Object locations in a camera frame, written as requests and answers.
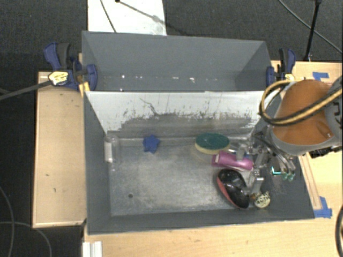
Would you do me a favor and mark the grey metal bin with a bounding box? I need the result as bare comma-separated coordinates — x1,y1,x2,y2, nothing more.
81,31,316,235

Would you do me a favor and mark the pale wood board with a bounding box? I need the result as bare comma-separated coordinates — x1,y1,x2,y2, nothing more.
32,70,88,229

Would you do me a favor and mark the small cream spotted toy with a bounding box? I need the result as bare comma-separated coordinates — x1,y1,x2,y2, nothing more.
253,191,271,209

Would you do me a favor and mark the black and red oval object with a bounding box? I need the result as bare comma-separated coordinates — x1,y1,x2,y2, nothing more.
216,169,251,210

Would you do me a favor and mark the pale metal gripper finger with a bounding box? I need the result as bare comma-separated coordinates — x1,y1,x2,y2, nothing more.
244,169,265,198
229,142,251,161

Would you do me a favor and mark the pink plastic bottle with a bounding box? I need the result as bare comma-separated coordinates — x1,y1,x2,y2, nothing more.
211,151,254,171

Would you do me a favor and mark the blue star-shaped toy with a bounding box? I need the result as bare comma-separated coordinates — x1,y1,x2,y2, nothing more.
142,134,161,154

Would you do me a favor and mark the green and yellow round sponge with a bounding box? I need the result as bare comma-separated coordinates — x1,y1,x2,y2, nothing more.
194,132,231,155

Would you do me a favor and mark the black cylinder on white bracket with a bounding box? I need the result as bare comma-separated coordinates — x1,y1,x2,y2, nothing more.
310,145,341,159

